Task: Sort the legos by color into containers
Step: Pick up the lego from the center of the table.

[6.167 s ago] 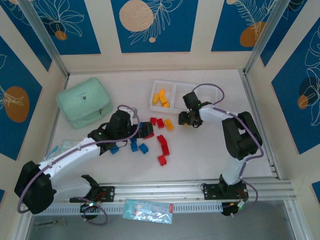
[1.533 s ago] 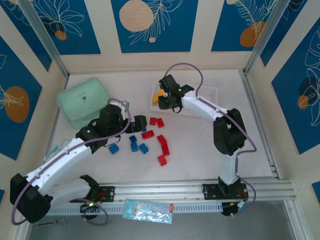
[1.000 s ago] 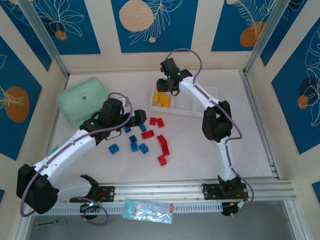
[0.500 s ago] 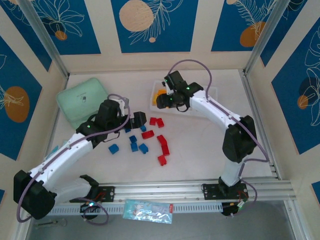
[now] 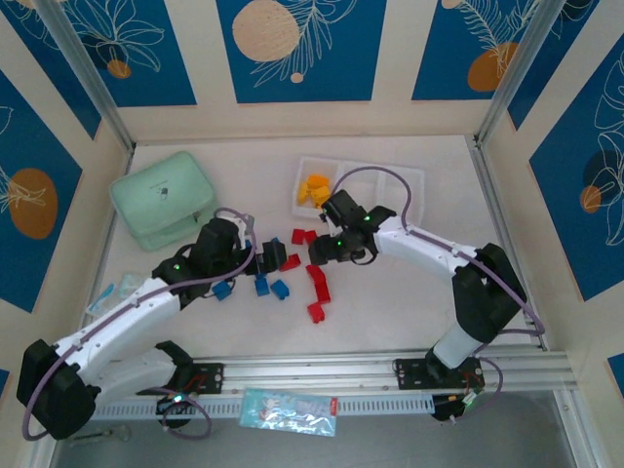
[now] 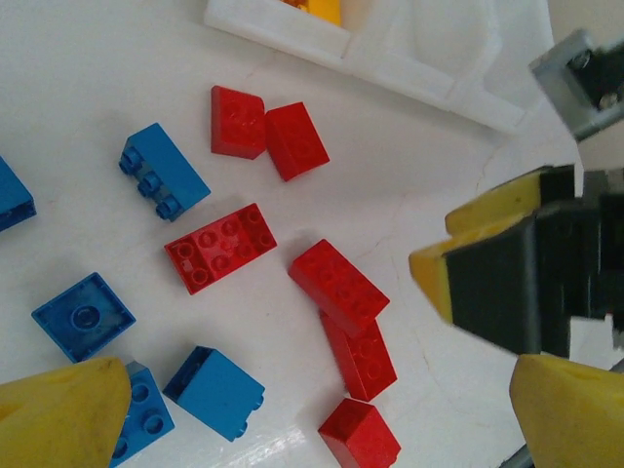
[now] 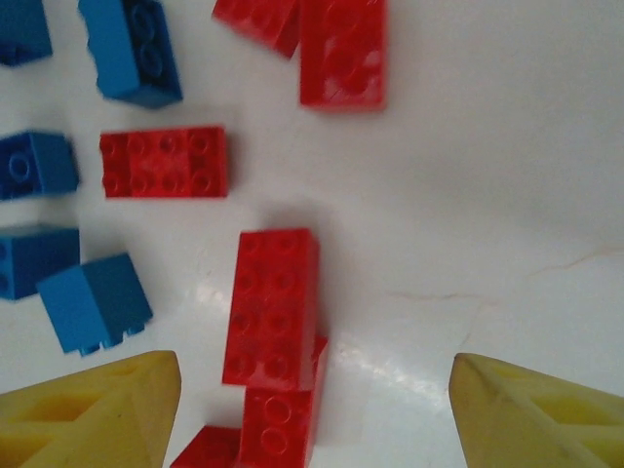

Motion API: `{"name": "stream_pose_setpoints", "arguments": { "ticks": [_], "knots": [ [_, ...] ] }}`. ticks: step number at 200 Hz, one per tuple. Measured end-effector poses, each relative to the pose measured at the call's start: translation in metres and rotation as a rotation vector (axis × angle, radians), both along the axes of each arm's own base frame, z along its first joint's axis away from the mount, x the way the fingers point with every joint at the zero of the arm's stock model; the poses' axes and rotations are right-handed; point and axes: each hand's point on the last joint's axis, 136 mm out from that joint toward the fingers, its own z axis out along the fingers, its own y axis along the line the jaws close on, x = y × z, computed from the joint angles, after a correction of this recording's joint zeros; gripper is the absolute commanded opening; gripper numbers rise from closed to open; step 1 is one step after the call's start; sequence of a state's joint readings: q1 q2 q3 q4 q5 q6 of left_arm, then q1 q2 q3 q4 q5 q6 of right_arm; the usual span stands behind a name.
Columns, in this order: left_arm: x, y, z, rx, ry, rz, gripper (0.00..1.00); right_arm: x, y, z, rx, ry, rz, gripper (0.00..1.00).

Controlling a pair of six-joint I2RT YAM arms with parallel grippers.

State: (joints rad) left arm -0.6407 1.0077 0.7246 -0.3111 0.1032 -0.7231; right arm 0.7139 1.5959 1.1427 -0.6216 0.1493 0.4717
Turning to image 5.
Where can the red lego brick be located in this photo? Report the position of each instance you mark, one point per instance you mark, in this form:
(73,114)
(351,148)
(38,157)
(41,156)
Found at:
(316,312)
(317,274)
(310,237)
(297,236)
(322,292)
(291,263)

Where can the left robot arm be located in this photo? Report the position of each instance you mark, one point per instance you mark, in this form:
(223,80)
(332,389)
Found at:
(122,322)

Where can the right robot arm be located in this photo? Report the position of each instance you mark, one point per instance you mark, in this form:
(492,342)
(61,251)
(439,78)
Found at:
(424,246)

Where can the white three-compartment tray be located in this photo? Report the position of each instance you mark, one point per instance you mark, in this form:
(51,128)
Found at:
(395,195)

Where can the mint green zipper pouch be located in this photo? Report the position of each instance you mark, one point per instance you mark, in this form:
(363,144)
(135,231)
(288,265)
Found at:
(156,195)

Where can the small clear plastic packet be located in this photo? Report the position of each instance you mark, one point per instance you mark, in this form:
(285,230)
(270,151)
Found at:
(114,292)

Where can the printed plastic bag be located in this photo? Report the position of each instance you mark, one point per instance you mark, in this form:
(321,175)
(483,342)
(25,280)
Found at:
(287,412)

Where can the black controller board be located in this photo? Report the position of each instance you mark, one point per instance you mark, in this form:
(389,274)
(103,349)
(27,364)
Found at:
(175,404)
(451,409)

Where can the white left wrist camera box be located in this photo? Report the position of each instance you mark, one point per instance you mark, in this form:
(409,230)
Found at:
(245,226)

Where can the aluminium table side rail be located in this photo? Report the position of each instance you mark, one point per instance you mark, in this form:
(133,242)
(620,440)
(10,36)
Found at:
(108,244)
(485,170)

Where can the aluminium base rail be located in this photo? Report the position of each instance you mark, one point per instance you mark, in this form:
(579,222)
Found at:
(312,373)

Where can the aluminium corner post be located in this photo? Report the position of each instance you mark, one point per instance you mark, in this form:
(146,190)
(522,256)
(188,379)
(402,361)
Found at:
(515,73)
(93,83)

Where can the aluminium frame bar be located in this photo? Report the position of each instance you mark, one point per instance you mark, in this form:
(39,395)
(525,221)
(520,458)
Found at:
(41,456)
(573,429)

